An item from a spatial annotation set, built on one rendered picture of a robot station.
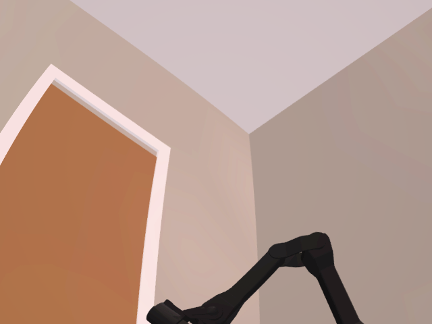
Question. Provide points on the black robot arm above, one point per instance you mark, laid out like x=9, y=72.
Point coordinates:
x=313, y=251

